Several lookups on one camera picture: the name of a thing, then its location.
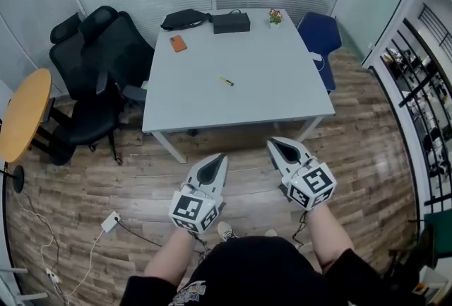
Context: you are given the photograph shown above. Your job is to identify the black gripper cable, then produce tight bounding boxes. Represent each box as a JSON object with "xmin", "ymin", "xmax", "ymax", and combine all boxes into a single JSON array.
[
  {"xmin": 291, "ymin": 210, "xmax": 309, "ymax": 251},
  {"xmin": 188, "ymin": 230, "xmax": 213, "ymax": 265}
]

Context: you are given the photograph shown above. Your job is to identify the black metal railing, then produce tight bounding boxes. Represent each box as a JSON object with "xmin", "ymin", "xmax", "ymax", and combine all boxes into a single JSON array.
[{"xmin": 368, "ymin": 1, "xmax": 452, "ymax": 216}]

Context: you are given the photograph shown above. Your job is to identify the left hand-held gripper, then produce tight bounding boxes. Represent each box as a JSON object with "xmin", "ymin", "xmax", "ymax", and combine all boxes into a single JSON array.
[{"xmin": 168, "ymin": 152, "xmax": 229, "ymax": 234}]

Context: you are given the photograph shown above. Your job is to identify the black mesh office chair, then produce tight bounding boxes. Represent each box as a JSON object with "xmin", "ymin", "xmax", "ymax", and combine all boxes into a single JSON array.
[
  {"xmin": 78, "ymin": 5, "xmax": 156, "ymax": 111},
  {"xmin": 49, "ymin": 11, "xmax": 125, "ymax": 167}
]

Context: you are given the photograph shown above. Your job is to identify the small potted flowers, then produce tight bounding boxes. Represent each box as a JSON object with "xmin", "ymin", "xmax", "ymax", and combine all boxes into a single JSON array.
[{"xmin": 267, "ymin": 7, "xmax": 285, "ymax": 29}]

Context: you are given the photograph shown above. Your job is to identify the orange phone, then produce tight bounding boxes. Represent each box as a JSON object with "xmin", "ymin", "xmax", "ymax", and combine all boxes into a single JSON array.
[{"xmin": 169, "ymin": 34, "xmax": 188, "ymax": 53}]

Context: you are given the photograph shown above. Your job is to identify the white charger with cable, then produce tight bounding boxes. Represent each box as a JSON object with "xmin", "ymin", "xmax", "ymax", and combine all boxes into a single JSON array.
[{"xmin": 310, "ymin": 52, "xmax": 326, "ymax": 71}]

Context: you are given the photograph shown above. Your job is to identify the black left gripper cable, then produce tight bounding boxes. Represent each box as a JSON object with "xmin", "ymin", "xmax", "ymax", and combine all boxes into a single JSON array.
[{"xmin": 188, "ymin": 230, "xmax": 213, "ymax": 265}]

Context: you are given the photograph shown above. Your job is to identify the person's right forearm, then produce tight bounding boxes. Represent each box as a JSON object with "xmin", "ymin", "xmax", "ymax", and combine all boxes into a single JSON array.
[{"xmin": 304, "ymin": 204, "xmax": 356, "ymax": 274}]

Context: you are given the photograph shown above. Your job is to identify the black floor cable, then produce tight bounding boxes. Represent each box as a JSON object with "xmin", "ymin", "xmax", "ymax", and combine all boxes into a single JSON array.
[{"xmin": 113, "ymin": 216, "xmax": 164, "ymax": 248}]

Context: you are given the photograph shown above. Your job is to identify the black bag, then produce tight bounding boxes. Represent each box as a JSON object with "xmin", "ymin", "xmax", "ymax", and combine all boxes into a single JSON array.
[{"xmin": 160, "ymin": 8, "xmax": 213, "ymax": 32}]

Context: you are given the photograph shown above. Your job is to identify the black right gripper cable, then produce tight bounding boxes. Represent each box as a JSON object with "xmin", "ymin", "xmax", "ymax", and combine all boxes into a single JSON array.
[{"xmin": 291, "ymin": 210, "xmax": 309, "ymax": 251}]

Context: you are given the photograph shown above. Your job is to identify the blue chair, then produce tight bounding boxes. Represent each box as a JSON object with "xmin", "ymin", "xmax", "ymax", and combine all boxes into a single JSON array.
[{"xmin": 297, "ymin": 11, "xmax": 343, "ymax": 94}]

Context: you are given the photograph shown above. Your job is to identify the white power strip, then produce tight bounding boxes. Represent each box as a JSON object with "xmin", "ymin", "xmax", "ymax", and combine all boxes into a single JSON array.
[{"xmin": 100, "ymin": 211, "xmax": 122, "ymax": 233}]

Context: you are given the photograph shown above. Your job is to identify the white floor cable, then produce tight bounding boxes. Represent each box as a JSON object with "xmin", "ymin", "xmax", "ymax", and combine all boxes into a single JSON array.
[{"xmin": 13, "ymin": 191, "xmax": 107, "ymax": 302}]

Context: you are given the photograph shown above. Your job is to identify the person's left forearm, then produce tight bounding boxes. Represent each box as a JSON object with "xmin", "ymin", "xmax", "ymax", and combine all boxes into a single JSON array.
[{"xmin": 143, "ymin": 226, "xmax": 199, "ymax": 286}]

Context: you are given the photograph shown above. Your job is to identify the grey table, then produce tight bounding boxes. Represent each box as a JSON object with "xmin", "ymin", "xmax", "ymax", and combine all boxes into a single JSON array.
[{"xmin": 141, "ymin": 8, "xmax": 337, "ymax": 165}]

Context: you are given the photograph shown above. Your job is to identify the person's black clothing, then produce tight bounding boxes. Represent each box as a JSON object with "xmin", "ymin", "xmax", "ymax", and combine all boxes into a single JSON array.
[{"xmin": 119, "ymin": 235, "xmax": 421, "ymax": 306}]

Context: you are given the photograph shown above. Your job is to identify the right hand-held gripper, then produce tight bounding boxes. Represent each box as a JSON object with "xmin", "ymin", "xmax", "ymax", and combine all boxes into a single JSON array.
[{"xmin": 266, "ymin": 136, "xmax": 338, "ymax": 212}]

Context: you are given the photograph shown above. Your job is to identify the white plug adapter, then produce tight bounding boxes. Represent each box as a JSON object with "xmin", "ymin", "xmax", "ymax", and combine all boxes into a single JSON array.
[{"xmin": 44, "ymin": 266, "xmax": 61, "ymax": 285}]

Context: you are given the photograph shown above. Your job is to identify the person's beige left shoe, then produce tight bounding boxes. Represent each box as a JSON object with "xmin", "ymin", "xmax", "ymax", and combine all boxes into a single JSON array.
[{"xmin": 216, "ymin": 220, "xmax": 240, "ymax": 242}]

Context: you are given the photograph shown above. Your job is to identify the green chair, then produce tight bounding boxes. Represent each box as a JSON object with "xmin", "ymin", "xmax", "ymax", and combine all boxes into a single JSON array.
[{"xmin": 422, "ymin": 209, "xmax": 452, "ymax": 260}]

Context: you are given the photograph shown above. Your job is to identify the black box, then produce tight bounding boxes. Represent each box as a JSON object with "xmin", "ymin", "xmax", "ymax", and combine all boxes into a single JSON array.
[{"xmin": 212, "ymin": 11, "xmax": 251, "ymax": 35}]

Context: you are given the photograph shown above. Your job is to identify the round wooden side table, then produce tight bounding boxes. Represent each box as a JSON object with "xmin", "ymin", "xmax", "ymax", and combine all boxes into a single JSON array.
[{"xmin": 0, "ymin": 68, "xmax": 54, "ymax": 194}]

